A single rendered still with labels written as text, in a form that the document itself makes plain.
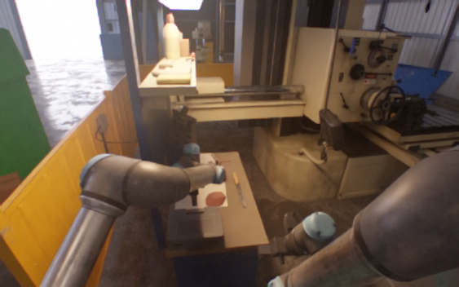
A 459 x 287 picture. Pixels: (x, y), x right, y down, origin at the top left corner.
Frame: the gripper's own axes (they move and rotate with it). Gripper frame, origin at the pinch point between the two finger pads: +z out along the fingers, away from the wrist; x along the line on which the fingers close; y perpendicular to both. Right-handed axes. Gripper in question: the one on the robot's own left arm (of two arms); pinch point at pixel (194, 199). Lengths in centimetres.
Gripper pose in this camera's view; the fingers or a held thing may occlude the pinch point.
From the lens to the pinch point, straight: 122.5
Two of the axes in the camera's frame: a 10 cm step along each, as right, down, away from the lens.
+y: 9.9, -0.4, 1.4
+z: -0.3, 8.8, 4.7
